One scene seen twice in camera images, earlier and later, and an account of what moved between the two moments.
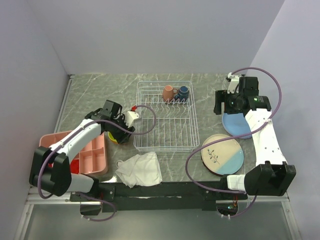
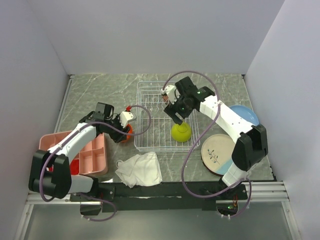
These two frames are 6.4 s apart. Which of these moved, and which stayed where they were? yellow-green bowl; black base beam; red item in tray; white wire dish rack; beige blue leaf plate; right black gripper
Moved: yellow-green bowl; right black gripper
Stayed: red item in tray; beige blue leaf plate; white wire dish rack; black base beam
